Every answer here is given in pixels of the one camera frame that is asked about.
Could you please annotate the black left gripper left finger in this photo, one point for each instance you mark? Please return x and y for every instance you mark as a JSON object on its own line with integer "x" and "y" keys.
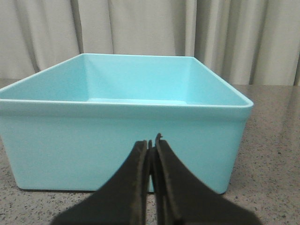
{"x": 121, "y": 200}

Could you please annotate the light blue plastic box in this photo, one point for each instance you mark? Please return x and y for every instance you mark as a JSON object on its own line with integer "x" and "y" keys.
{"x": 71, "y": 126}

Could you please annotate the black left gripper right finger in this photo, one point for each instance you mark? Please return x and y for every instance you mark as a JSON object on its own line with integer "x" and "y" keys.
{"x": 182, "y": 199}

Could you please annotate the beige pleated curtain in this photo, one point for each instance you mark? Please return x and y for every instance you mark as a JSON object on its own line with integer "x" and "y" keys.
{"x": 243, "y": 41}

